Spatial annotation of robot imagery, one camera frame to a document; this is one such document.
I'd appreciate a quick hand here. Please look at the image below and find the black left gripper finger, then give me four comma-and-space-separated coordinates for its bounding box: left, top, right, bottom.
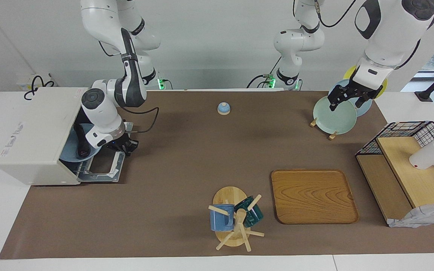
355, 95, 373, 110
328, 94, 347, 112

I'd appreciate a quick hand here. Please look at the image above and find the glass oven door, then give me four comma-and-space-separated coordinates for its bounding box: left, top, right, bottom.
75, 121, 134, 184

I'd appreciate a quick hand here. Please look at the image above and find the dark purple eggplant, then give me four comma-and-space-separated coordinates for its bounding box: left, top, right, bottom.
76, 126, 92, 158

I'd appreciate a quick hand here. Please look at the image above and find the light blue ringed plate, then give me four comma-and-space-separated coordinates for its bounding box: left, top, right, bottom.
59, 123, 104, 163

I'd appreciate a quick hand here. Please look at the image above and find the cream toaster oven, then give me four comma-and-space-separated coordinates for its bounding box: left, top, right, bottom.
0, 87, 94, 186

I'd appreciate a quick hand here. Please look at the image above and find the pale blue smooth plate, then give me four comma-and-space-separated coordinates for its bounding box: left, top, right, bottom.
328, 79, 373, 117

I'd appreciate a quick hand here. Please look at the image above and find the pale green plate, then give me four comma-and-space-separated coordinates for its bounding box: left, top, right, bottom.
312, 94, 358, 135

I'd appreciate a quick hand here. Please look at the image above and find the yellow plate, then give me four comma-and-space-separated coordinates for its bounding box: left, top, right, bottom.
343, 65, 388, 100

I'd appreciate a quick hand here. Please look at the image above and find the wooden plate rack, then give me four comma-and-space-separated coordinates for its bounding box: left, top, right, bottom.
309, 117, 339, 141

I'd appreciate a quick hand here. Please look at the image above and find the brown table mat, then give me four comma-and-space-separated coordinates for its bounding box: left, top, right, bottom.
0, 90, 434, 260

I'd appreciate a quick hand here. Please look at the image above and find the white cup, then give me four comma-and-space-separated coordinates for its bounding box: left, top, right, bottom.
409, 139, 434, 170

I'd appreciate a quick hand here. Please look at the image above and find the wooden serving tray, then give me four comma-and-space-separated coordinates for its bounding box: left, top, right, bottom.
270, 169, 360, 225

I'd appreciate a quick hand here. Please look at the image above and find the white power strip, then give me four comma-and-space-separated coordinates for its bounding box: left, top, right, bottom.
17, 73, 56, 91

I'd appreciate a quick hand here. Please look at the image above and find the wooden mug tree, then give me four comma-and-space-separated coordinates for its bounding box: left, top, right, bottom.
208, 186, 265, 252

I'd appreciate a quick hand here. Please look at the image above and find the blue mug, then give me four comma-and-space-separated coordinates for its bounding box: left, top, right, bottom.
209, 204, 235, 232

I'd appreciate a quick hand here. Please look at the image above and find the dark green mug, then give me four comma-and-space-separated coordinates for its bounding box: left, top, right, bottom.
234, 195, 264, 228

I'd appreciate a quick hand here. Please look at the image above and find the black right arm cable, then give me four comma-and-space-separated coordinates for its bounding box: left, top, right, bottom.
120, 106, 160, 134

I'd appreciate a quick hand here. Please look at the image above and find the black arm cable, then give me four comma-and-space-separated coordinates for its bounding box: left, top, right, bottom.
120, 106, 160, 134
314, 0, 358, 29

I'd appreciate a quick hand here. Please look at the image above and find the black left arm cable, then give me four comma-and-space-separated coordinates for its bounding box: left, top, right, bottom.
314, 0, 358, 29

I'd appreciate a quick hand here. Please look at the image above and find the wooden shelf with wire mesh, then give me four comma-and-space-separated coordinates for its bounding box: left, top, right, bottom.
355, 120, 434, 228

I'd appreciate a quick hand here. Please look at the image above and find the black coiled cable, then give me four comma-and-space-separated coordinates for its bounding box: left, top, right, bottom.
23, 75, 56, 100

